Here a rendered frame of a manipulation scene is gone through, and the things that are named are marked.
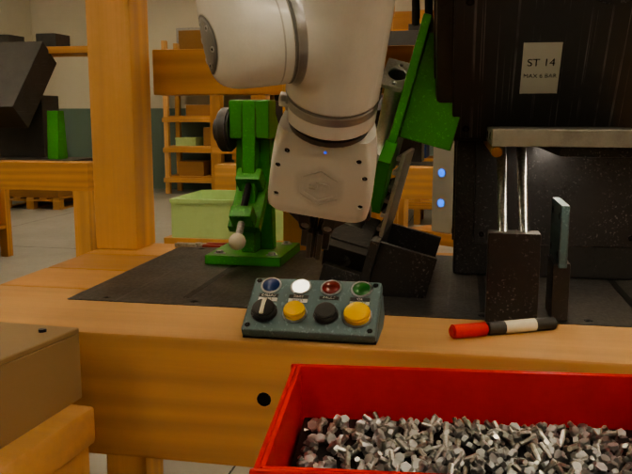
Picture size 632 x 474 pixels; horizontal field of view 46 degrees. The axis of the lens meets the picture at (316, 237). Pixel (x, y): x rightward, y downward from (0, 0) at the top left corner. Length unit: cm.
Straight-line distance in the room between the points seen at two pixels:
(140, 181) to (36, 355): 81
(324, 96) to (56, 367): 38
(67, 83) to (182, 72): 1126
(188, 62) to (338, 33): 98
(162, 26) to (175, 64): 1055
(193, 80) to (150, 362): 80
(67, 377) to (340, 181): 34
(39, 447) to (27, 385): 6
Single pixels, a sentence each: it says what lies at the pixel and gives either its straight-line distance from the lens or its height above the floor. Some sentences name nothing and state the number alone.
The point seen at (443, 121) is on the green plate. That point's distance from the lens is 101.
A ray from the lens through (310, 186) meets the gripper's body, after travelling 72.
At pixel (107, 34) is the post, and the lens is 153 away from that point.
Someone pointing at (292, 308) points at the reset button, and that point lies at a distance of 83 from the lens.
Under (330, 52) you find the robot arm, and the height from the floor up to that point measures 119.
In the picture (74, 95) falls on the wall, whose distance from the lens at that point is 1274.
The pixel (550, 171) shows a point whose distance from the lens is 118.
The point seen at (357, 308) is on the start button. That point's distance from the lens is 82.
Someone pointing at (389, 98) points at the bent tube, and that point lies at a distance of 111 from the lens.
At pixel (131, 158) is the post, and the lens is 151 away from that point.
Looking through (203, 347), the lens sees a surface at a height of 89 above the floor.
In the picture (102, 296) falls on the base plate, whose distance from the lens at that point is 107.
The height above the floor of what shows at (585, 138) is 112.
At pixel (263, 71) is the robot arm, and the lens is 60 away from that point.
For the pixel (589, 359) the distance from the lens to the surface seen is 82.
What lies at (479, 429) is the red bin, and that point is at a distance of 68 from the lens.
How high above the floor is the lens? 114
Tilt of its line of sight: 9 degrees down
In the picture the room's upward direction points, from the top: straight up
